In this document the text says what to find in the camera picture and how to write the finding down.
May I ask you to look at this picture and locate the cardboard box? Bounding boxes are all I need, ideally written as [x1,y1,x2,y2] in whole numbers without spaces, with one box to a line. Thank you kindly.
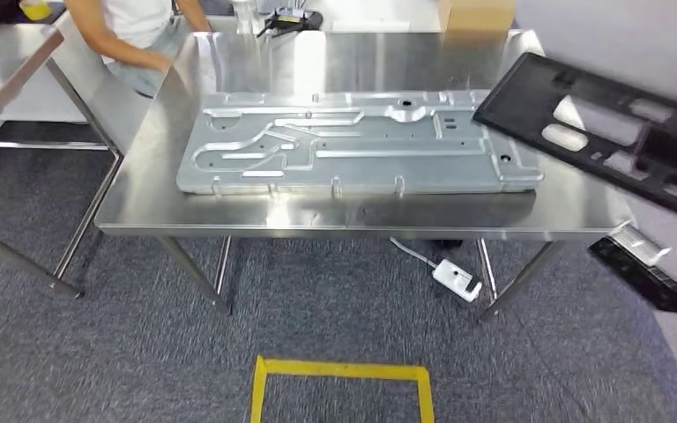
[436,0,517,33]

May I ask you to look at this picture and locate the yellow floor tape square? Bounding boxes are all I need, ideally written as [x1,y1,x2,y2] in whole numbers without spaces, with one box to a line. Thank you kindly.
[249,355,436,423]

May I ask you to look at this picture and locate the yellow cup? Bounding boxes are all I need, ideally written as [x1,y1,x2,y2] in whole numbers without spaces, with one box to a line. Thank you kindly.
[19,0,54,22]

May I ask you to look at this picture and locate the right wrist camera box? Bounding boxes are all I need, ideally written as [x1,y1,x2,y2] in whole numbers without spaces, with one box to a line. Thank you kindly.
[585,224,677,320]

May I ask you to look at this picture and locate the stamped sheet metal panel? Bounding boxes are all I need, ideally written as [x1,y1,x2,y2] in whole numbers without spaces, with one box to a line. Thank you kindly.
[175,88,546,197]

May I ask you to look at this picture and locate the stainless steel workbench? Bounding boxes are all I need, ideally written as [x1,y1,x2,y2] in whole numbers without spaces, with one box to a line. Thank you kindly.
[93,28,636,323]

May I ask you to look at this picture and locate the black plastic panel part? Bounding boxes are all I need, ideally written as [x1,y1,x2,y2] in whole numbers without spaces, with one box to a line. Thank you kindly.
[472,50,677,222]

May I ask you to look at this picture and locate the stainless steel side table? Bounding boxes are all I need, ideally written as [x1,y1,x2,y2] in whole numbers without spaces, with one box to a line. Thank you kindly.
[0,16,124,301]

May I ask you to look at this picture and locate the black desk device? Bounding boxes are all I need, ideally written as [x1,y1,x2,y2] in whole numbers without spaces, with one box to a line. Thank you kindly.
[256,6,324,38]

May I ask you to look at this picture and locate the white power strip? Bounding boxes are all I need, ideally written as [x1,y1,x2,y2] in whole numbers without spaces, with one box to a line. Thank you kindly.
[431,257,485,304]

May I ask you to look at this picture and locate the white power cable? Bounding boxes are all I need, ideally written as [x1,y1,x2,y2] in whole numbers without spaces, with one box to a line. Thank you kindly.
[388,235,438,271]

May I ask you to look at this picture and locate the seated person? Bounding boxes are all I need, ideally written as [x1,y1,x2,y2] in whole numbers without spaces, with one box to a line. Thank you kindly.
[63,0,215,100]

